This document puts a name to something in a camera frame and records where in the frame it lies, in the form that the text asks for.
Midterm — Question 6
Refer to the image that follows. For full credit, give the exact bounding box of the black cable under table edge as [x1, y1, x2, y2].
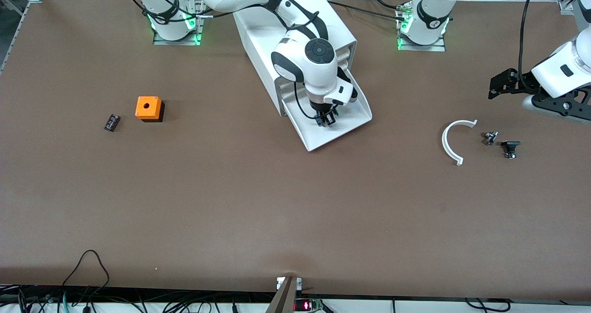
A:
[464, 298, 512, 312]

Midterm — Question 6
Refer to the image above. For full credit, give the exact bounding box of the red LED display device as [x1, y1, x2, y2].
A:
[292, 298, 324, 313]

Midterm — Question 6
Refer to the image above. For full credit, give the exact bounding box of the long black table cable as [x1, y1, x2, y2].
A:
[327, 0, 408, 21]

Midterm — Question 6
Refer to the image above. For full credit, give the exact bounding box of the white lowest cabinet drawer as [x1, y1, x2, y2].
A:
[283, 66, 373, 152]

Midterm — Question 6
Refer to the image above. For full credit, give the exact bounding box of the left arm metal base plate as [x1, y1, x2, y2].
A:
[398, 6, 446, 52]

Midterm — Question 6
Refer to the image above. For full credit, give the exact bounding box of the orange box with hole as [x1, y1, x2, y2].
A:
[135, 96, 165, 123]

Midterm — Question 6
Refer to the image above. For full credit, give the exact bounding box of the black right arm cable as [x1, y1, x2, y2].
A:
[119, 0, 331, 120]

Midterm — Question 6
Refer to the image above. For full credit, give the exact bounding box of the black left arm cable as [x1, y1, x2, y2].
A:
[519, 0, 539, 82]

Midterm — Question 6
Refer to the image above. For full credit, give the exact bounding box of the black looped cable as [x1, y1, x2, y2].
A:
[62, 250, 110, 301]

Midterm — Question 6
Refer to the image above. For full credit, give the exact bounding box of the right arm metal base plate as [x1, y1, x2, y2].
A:
[153, 0, 205, 46]

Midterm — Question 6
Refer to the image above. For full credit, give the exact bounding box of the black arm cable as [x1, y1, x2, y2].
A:
[119, 0, 331, 120]
[519, 0, 539, 82]

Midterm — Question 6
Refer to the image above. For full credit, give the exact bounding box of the black button holder part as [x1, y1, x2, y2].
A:
[501, 140, 521, 159]

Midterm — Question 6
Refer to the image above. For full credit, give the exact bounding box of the white curved plastic arc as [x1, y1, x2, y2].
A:
[442, 120, 478, 166]

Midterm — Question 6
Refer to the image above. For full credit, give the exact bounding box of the grey camera mount beam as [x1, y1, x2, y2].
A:
[265, 276, 302, 313]

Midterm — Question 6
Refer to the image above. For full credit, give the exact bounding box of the white drawer cabinet housing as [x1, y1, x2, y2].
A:
[232, 6, 357, 117]

